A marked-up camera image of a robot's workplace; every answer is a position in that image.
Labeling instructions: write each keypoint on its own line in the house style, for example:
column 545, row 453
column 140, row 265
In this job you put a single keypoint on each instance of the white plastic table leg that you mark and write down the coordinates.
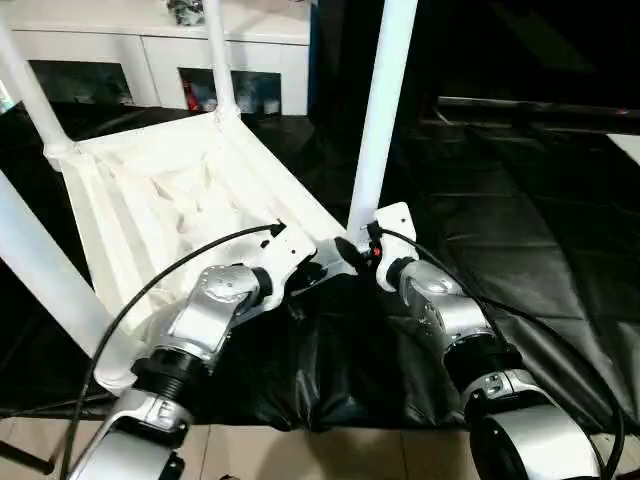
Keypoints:
column 35, row 90
column 380, row 115
column 45, row 265
column 220, row 60

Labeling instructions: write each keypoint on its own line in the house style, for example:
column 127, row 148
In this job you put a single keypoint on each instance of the white plastic table top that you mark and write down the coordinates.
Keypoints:
column 150, row 190

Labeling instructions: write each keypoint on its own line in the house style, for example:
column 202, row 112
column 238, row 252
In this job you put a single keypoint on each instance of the white low furniture top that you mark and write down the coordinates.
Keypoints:
column 625, row 147

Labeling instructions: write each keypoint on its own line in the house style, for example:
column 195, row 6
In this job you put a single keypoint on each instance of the dark glittery ornament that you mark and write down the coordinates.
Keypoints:
column 186, row 11

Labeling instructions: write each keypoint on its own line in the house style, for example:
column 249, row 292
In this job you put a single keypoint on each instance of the white sideboard cabinet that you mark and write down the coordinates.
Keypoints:
column 125, row 45

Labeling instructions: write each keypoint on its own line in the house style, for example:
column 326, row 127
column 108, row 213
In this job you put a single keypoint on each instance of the black folding stand frame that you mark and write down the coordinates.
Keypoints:
column 25, row 457

